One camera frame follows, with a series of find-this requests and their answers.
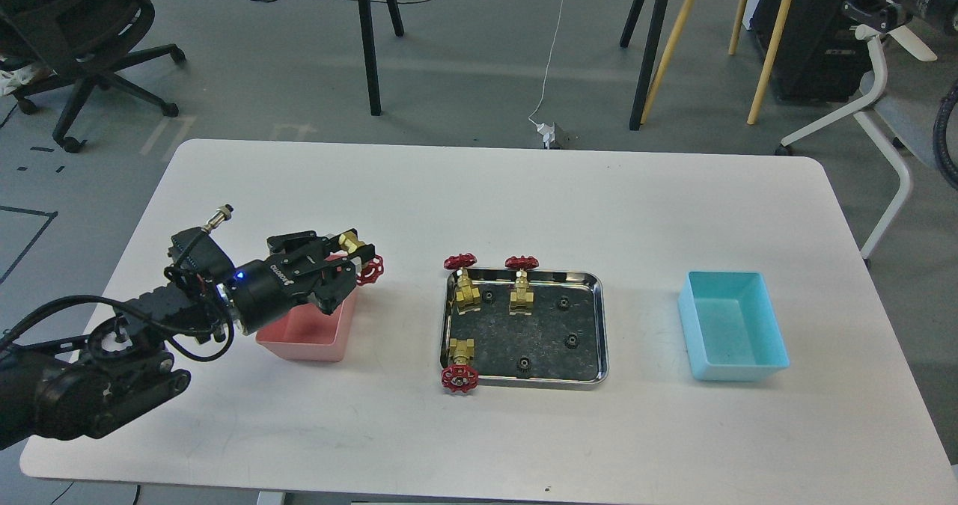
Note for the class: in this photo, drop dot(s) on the black office chair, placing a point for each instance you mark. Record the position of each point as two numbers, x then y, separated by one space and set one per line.
85 44

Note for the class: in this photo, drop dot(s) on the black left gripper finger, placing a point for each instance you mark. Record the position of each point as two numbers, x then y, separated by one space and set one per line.
331 282
293 246

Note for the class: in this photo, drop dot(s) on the stainless steel tray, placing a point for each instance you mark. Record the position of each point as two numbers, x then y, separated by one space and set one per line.
501 338

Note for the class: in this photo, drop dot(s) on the brass valve front left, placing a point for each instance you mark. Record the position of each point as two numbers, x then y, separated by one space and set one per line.
459 376

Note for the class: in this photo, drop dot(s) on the light blue plastic box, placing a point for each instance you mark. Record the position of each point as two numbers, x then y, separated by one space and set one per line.
731 331

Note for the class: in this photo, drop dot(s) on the brass valve back right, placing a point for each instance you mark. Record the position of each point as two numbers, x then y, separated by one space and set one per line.
521 297

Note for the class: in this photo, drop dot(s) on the brass valve back left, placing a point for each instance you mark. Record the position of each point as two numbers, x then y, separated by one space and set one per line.
467 296

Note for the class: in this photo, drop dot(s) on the black stand legs right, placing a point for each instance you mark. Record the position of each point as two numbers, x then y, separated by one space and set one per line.
642 96

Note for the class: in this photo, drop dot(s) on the black cabinet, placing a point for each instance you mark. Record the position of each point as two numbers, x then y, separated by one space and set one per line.
819 58

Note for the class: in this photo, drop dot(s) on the brass valve red handle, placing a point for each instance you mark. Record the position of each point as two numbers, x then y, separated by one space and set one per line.
369 265

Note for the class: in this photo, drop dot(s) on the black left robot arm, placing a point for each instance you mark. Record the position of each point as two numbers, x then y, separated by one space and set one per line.
95 383

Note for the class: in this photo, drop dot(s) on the pink plastic box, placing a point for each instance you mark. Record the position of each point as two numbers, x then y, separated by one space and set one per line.
307 334

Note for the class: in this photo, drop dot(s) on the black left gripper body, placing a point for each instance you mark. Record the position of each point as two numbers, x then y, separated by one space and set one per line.
263 291

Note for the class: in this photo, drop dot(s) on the white grey office chair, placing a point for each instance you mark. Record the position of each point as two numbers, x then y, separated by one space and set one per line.
899 103

